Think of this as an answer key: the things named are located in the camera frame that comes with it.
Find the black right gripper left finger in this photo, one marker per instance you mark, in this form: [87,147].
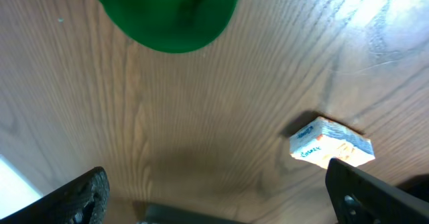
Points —
[82,200]

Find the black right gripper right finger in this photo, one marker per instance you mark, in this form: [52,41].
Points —
[358,197]

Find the orange tissue pack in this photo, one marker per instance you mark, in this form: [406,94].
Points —
[323,139]

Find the green lid jar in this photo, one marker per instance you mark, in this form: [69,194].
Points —
[171,26]

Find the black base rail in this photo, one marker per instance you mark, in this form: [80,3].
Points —
[152,213]

